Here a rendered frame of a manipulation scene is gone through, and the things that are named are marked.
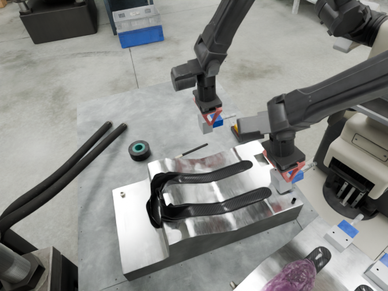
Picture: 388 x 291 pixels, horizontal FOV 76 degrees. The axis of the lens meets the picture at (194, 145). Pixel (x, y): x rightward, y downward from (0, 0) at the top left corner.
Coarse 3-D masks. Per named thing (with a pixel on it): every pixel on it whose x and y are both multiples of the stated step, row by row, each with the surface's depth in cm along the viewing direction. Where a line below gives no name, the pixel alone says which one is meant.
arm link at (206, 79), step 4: (196, 76) 71; (200, 76) 70; (204, 76) 69; (212, 76) 70; (196, 80) 70; (200, 80) 71; (204, 80) 70; (208, 80) 70; (212, 80) 71; (200, 84) 72; (204, 84) 71; (208, 84) 71; (212, 84) 72
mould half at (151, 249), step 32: (160, 160) 75; (192, 160) 80; (224, 160) 80; (128, 192) 77; (192, 192) 69; (224, 192) 72; (128, 224) 70; (192, 224) 61; (224, 224) 64; (256, 224) 66; (128, 256) 63; (160, 256) 63; (192, 256) 67
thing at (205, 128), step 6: (198, 114) 85; (210, 114) 86; (234, 114) 87; (198, 120) 86; (204, 120) 82; (210, 120) 82; (216, 120) 84; (222, 120) 84; (204, 126) 83; (210, 126) 84; (216, 126) 85; (204, 132) 85; (210, 132) 86
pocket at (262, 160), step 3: (261, 153) 80; (255, 156) 81; (258, 156) 81; (261, 156) 82; (264, 156) 81; (258, 159) 82; (261, 159) 82; (264, 159) 81; (258, 162) 81; (261, 162) 81; (264, 162) 81; (267, 162) 80; (261, 165) 80; (264, 165) 80; (267, 165) 80
